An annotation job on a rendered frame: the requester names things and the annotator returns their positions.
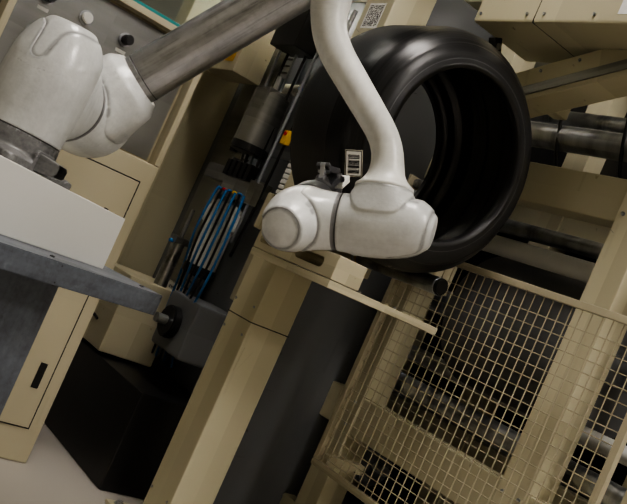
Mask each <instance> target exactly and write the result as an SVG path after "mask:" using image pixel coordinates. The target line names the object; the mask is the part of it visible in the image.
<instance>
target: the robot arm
mask: <svg viewBox="0 0 627 504"><path fill-rule="evenodd" d="M354 1H357V0H222V1H220V2H219V3H217V4H215V5H214V6H212V7H210V8H209V9H207V10H205V11H204V12H202V13H200V14H199V15H197V16H195V17H194V18H192V19H190V20H189V21H187V22H185V23H183V24H182V25H180V26H178V27H177V28H175V29H173V30H172V31H170V32H168V33H167V34H165V35H163V36H162V37H160V38H158V39H157V40H155V41H153V42H151V43H150V44H148V45H146V46H145V47H143V48H141V49H140V50H138V51H136V52H135V53H133V54H131V55H130V56H128V57H125V56H124V55H120V54H114V53H108V54H106V55H103V54H102V49H101V46H100V44H99V42H98V39H97V37H96V36H95V35H94V34H93V33H91V32H90V31H88V30H86V29H85V28H83V27H81V26H79V25H77V24H75V23H73V22H71V21H69V20H67V19H64V18H62V17H59V16H57V15H49V16H46V17H41V18H39V19H37V20H36V21H34V22H33V23H32V24H30V25H29V26H28V27H27V28H25V29H24V30H23V31H22V32H21V33H20V34H19V36H18V37H17V38H16V39H15V40H14V42H13V43H12V45H11V47H10V48H9V50H8V51H7V53H6V55H5V56H4V58H3V60H2V62H1V63H0V154H2V156H3V157H5V158H7V159H9V160H11V161H13V162H15V163H17V164H19V165H20V166H22V167H24V168H26V169H28V170H30V171H32V172H34V173H36V174H38V175H40V176H42V177H44V178H46V179H48V180H50V181H52V182H54V183H56V184H58V185H60V186H62V187H63V188H65V189H67V190H70V188H71V186H72V185H71V184H70V183H69V182H68V181H67V180H65V179H64V178H65V176H66V174H67V169H65V168H64V167H62V166H61V165H59V164H58V163H56V160H57V157H58V155H59V152H60V150H61V149H62V150H64V151H66V152H68V153H71V154H73V155H76V156H80V157H85V158H99V157H103V156H107V155H109V154H112V153H113V152H115V151H117V150H118V149H120V148H121V147H122V146H123V145H124V144H125V143H126V141H127V140H128V138H129V137H130V136H131V135H132V134H133V133H134V132H135V131H136V130H138V129H139V128H140V127H141V126H142V125H143V124H145V123H146V122H147V121H148V120H149V119H150V118H151V115H152V113H153V110H154V107H155V105H154V102H153V101H155V100H157V99H159V98H160V97H162V96H164V95H165V94H167V93H169V92H170V91H172V90H174V89H175V88H177V87H179V86H180V85H182V84H184V83H185V82H187V81H189V80H191V79H192V78H194V77H196V76H197V75H199V74H201V73H202V72H204V71H206V70H207V69H209V68H211V67H212V66H214V65H216V64H217V63H219V62H221V61H223V60H224V59H226V58H228V57H229V56H231V55H233V54H234V53H236V52H238V51H239V50H241V49H243V48H244V47H246V46H248V45H250V44H251V43H253V42H255V41H256V40H258V39H260V38H261V37H263V36H265V35H266V34H268V33H270V32H271V31H273V30H275V29H276V28H278V27H280V26H282V25H283V24H285V23H287V22H288V21H290V20H292V19H293V18H295V17H297V16H298V15H300V14H302V13H303V12H305V11H307V10H308V9H310V17H311V30H312V36H313V40H314V44H315V47H316V50H317V53H318V55H319V57H320V60H321V62H322V64H323V65H324V67H325V69H326V71H327V72H328V74H329V76H330V77H331V79H332V81H333V82H334V84H335V86H336V87H337V89H338V91H339V92H340V94H341V96H342V97H343V99H344V100H345V102H346V104H347V105H348V107H349V109H350V110H351V112H352V114H353V115H354V117H355V118H356V120H357V122H358V123H359V125H360V127H361V128H362V130H363V132H364V134H365V135H366V137H367V140H368V142H369V145H370V149H371V163H370V167H369V169H368V171H367V173H366V174H365V175H364V176H363V177H362V178H361V179H359V180H357V181H356V182H355V186H354V188H353V189H352V191H351V193H342V190H343V188H344V187H345V186H346V185H347V184H348V183H349V182H350V176H349V175H342V173H340V168H337V167H333V166H331V164H330V162H317V164H316V166H317V169H318V173H319V174H318V175H317V176H316V177H315V179H314V180H307V181H303V182H301V183H300V184H298V185H295V186H291V187H288V188H286V189H284V190H282V191H280V192H279V193H277V194H276V195H275V196H274V197H273V198H272V199H271V200H270V201H269V203H268V204H267V206H266V207H265V209H264V211H263V214H262V235H263V237H264V239H265V241H266V242H267V243H268V244H269V245H270V246H272V247H273V248H275V249H277V250H280V251H285V252H298V251H302V252H304V251H313V250H331V251H339V252H345V253H349V254H352V255H355V256H361V257H368V258H380V259H400V258H409V257H413V256H417V255H419V254H421V253H422V252H424V251H426V250H428V249H429V248H430V246H431V244H432V242H433V239H434V236H435V232H436V228H437V223H438V217H437V216H436V214H435V211H434V210H433V209H432V208H431V206H429V205H428V204H427V203H426V202H425V201H423V200H419V199H415V197H414V189H413V188H412V187H411V186H410V185H409V184H408V182H407V180H406V177H405V166H404V153H403V147H402V142H401V139H400V135H399V133H398V130H397V128H396V126H395V123H394V121H393V119H392V117H391V116H390V114H389V112H388V110H387V108H386V107H385V105H384V103H383V101H382V99H381V98H380V96H379V94H378V92H377V91H376V89H375V87H374V85H373V83H372V82H371V80H370V78H369V76H368V74H367V73H366V71H365V69H364V67H363V66H362V64H361V62H360V60H359V58H358V57H357V55H356V53H355V51H354V49H353V47H352V44H351V42H350V39H349V35H348V30H347V19H348V13H349V10H350V6H351V3H352V2H354ZM325 174H330V176H328V177H327V176H326V175H325Z"/></svg>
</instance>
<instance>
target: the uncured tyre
mask: <svg viewBox="0 0 627 504"><path fill-rule="evenodd" d="M350 42H351V44H352V47H353V49H354V51H355V53H356V55H357V57H358V58H359V60H360V62H361V64H362V66H363V67H364V69H365V71H366V73H367V74H368V76H369V78H370V80H371V82H372V83H373V85H374V87H375V89H376V91H377V92H378V94H379V96H380V98H381V99H382V101H383V103H384V105H385V107H386V108H387V110H388V112H389V114H390V116H391V117H392V119H393V121H394V123H395V120H396V118H397V116H398V114H399V112H400V110H401V109H402V107H403V105H404V104H405V102H406V101H407V99H408V98H409V97H410V96H411V94H412V93H413V92H414V91H415V90H416V89H417V88H418V87H419V86H420V85H422V86H423V88H424V89H425V91H426V93H427V95H428V97H429V99H430V102H431V104H432V108H433V111H434V116H435V123H436V142H435V149H434V154H433V158H432V162H431V165H430V168H429V170H428V172H427V175H426V177H425V179H424V180H423V182H422V184H421V185H420V187H419V188H418V190H417V191H416V192H415V194H414V197H415V199H419V200H423V201H425V202H426V203H427V204H428V205H429V206H431V208H432V209H433V210H434V211H435V214H436V216H437V217H438V223H437V228H436V232H435V236H434V239H433V242H432V244H431V246H430V248H429V249H428V250H426V251H424V252H422V253H421V254H419V255H417V256H413V257H409V258H400V259H380V258H368V257H362V258H365V259H367V260H370V261H372V262H375V263H378V264H380V265H391V266H393V267H395V268H398V269H400V270H397V271H401V272H407V273H431V272H438V271H443V270H447V269H450V268H453V267H455V266H457V265H459V264H461V263H463V262H465V261H467V260H469V259H470V258H472V257H473V256H474V255H476V254H477V253H478V252H480V251H481V250H482V249H483V248H484V247H485V246H486V245H487V244H488V243H489V242H490V241H491V240H492V239H493V238H494V237H495V236H496V235H497V233H498V232H499V231H500V229H501V228H502V227H503V225H504V224H505V223H506V221H507V220H508V218H509V217H510V215H511V214H512V212H513V210H514V208H515V206H516V204H517V202H518V200H519V198H520V196H521V193H522V191H523V188H524V185H525V182H526V178H527V174H528V170H529V165H530V159H531V148H532V131H531V121H530V115H529V110H528V105H527V101H526V97H525V94H524V91H523V88H522V85H521V83H520V81H519V79H518V77H517V75H516V73H515V71H514V69H513V68H512V66H511V65H510V63H509V62H508V60H507V59H506V58H505V57H504V56H503V55H502V53H501V52H500V51H499V50H498V49H496V48H495V47H494V46H493V45H492V44H490V43H489V42H487V41H486V40H484V39H482V38H480V37H478V36H476V35H474V34H472V33H470V32H468V31H465V30H462V29H459V28H455V27H449V26H418V25H388V26H382V27H378V28H374V29H371V30H368V31H366V32H363V33H361V34H359V35H357V36H355V37H353V38H351V39H350ZM345 149H347V150H363V165H362V177H363V176H364V175H365V174H366V173H367V171H368V169H369V167H370V163H371V149H370V145H369V142H368V140H367V137H366V135H365V134H364V132H363V130H362V128H361V127H360V125H359V123H358V122H357V120H356V118H355V117H354V115H353V114H352V112H351V110H350V109H349V107H348V105H347V104H346V102H345V100H344V99H343V97H342V96H341V94H340V92H339V91H338V89H337V87H336V86H335V84H334V82H333V81H332V79H331V77H330V76H329V74H328V72H327V71H326V69H325V67H324V65H323V64H322V63H321V64H320V66H319V67H318V68H317V70H316V71H315V72H314V74H313V75H312V77H311V79H310V80H309V82H308V84H307V86H306V88H305V90H304V92H303V94H302V96H301V99H300V101H299V104H298V107H297V110H296V113H295V117H294V121H293V126H292V133H291V143H290V160H291V170H292V176H293V181H294V185H298V184H300V183H301V182H303V181H307V180H314V179H315V177H316V176H317V175H318V174H319V173H318V169H317V166H316V164H317V162H330V164H331V166H333V167H337V168H340V173H342V175H345ZM362 177H350V182H349V183H348V184H347V185H346V186H345V187H344V188H343V190H342V193H351V191H352V189H353V188H354V186H355V182H356V181H357V180H359V179H361V178H362Z"/></svg>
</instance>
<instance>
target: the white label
mask: <svg viewBox="0 0 627 504"><path fill-rule="evenodd" d="M362 165H363V150H347V149H345V175H349V176H350V177H362Z"/></svg>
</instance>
